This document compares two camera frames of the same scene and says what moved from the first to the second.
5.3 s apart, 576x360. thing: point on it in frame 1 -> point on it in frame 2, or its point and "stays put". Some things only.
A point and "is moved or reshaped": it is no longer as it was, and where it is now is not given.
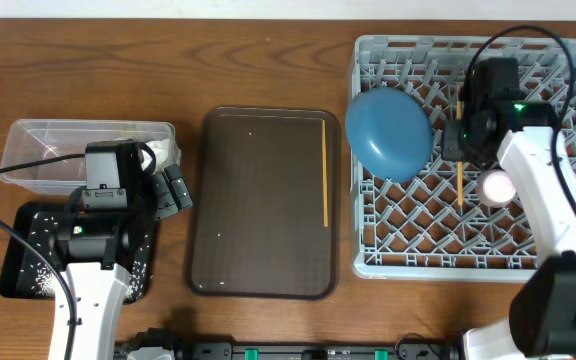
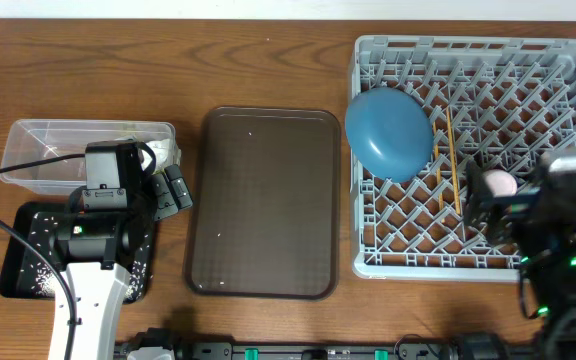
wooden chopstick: (459, 163) is moved or reshaped
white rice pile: (41, 271) stays put
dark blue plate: (390, 133) stays put
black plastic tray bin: (38, 222) stays put
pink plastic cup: (495, 188) stays put
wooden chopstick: (325, 175) -> (438, 171)
